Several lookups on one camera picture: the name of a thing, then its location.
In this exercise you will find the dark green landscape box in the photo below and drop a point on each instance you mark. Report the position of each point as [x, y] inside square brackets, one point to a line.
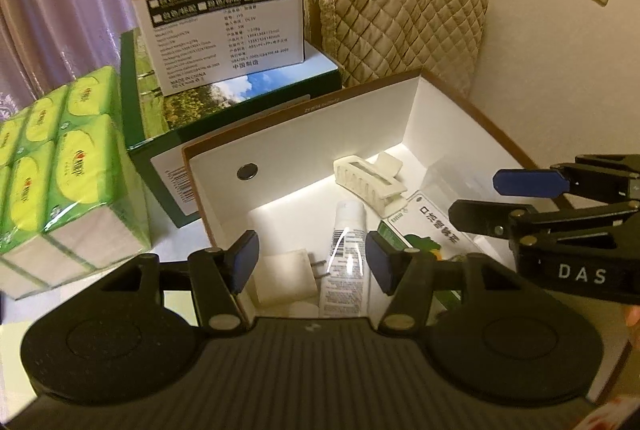
[156, 126]

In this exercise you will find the pink curtain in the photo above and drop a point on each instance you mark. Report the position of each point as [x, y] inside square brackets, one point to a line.
[46, 43]

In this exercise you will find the blue toothpick case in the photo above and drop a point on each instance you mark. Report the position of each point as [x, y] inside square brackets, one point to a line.
[450, 179]

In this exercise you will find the small white pill bottle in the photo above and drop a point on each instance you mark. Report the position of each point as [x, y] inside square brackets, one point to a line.
[303, 309]

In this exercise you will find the pastel plaid cloth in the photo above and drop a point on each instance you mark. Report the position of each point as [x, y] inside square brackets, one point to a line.
[115, 341]

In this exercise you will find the person's right hand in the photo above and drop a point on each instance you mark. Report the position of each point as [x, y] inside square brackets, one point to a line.
[632, 321]

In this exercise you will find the cream hair claw clip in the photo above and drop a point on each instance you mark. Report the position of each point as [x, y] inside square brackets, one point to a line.
[375, 183]

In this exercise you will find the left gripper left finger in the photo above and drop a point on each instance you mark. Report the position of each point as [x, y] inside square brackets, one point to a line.
[225, 274]

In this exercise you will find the white cream tube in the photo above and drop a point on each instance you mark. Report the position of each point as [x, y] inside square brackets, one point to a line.
[345, 286]

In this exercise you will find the green medicine box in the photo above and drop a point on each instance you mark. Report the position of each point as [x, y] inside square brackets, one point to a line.
[420, 224]

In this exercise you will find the green tissue pack bundle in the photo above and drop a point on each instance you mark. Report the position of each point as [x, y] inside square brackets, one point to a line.
[72, 202]

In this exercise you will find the brown open storage box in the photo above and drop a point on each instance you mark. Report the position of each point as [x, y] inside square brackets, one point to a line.
[497, 349]

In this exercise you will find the beige quilted cover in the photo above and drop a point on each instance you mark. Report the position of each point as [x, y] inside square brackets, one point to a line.
[375, 39]

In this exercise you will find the small white charger plug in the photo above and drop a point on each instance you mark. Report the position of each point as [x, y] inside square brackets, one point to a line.
[287, 278]

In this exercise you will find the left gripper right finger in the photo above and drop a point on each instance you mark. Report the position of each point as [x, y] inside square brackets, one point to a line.
[406, 276]

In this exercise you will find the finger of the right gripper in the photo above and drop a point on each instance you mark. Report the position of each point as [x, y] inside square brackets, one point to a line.
[603, 178]
[484, 218]

